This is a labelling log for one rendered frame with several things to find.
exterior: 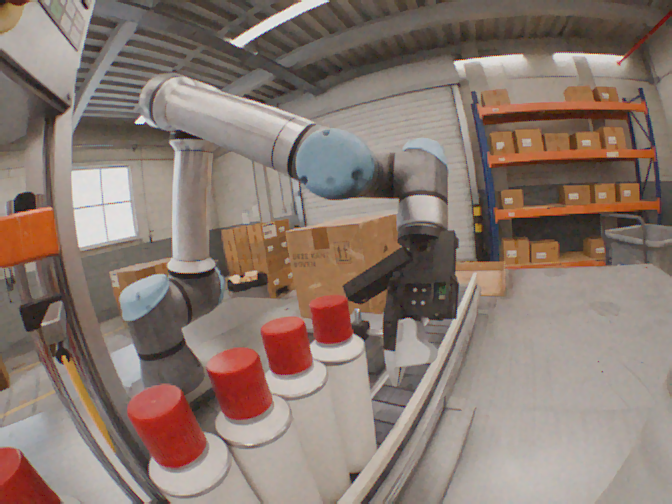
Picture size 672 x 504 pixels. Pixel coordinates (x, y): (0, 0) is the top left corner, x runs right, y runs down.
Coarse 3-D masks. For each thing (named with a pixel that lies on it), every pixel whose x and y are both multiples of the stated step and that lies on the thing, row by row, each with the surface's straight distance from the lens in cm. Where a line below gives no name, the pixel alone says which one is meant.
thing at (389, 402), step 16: (464, 288) 86; (432, 320) 66; (448, 320) 66; (464, 320) 66; (432, 336) 59; (448, 352) 53; (416, 368) 49; (384, 384) 46; (400, 384) 46; (416, 384) 45; (384, 400) 43; (400, 400) 43; (384, 416) 40; (416, 416) 40; (384, 432) 38; (400, 448) 36; (352, 480) 34; (368, 496) 32
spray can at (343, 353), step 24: (312, 312) 23; (336, 312) 22; (336, 336) 23; (336, 360) 23; (360, 360) 24; (336, 384) 24; (360, 384) 25; (336, 408) 26; (360, 408) 27; (360, 432) 29; (360, 456) 31
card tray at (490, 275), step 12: (456, 264) 123; (468, 264) 122; (480, 264) 122; (492, 264) 121; (504, 264) 116; (468, 276) 115; (480, 276) 114; (492, 276) 113; (504, 276) 100; (492, 288) 100; (504, 288) 95
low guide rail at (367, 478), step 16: (464, 304) 65; (448, 336) 51; (432, 368) 43; (432, 384) 42; (416, 400) 37; (400, 416) 35; (400, 432) 33; (384, 448) 32; (368, 464) 30; (384, 464) 32; (368, 480) 29; (352, 496) 28
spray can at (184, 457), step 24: (168, 384) 16; (144, 408) 15; (168, 408) 14; (144, 432) 15; (168, 432) 14; (192, 432) 15; (168, 456) 15; (192, 456) 16; (216, 456) 17; (168, 480) 17; (192, 480) 16; (216, 480) 16; (240, 480) 18
